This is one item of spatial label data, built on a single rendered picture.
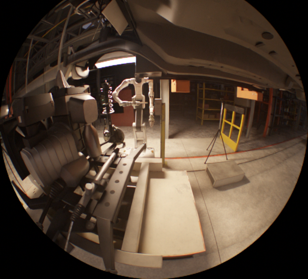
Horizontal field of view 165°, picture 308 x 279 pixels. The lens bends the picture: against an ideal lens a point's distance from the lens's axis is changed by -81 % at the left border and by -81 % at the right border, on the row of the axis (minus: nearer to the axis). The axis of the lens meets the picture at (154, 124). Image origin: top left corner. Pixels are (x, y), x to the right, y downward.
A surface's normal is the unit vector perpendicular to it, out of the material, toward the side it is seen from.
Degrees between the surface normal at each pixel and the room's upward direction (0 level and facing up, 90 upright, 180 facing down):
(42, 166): 90
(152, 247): 0
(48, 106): 90
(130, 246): 0
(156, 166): 90
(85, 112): 90
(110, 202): 0
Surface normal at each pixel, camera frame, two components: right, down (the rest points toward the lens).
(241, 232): -0.02, -0.96
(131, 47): -0.20, 0.29
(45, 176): 0.96, 0.07
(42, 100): 0.98, -0.17
